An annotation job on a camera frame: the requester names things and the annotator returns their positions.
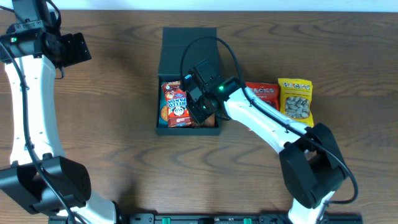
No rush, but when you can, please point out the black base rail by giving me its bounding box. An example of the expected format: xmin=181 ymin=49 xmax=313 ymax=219
xmin=47 ymin=213 xmax=363 ymax=224

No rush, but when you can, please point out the red Hello Panda box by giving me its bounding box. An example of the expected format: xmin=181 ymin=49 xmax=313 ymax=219
xmin=162 ymin=81 xmax=194 ymax=128

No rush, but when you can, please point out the black gift box with lid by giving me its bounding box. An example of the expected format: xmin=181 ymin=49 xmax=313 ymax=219
xmin=155 ymin=27 xmax=221 ymax=136

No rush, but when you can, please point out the teal cookies box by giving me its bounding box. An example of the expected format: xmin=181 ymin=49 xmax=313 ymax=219
xmin=158 ymin=82 xmax=168 ymax=128

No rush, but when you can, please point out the yellow Hacks candy bag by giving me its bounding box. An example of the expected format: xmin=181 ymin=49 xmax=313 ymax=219
xmin=278 ymin=78 xmax=314 ymax=127

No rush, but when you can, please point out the red Hacks candy bag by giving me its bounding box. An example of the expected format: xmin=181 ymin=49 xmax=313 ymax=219
xmin=246 ymin=82 xmax=279 ymax=110

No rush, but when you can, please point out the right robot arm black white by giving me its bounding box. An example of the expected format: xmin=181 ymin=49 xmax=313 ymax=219
xmin=180 ymin=60 xmax=350 ymax=223

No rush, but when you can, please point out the brown Pocky box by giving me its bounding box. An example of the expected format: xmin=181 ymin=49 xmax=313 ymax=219
xmin=191 ymin=114 xmax=215 ymax=128

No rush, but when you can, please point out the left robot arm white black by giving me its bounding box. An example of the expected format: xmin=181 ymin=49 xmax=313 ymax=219
xmin=1 ymin=22 xmax=118 ymax=223

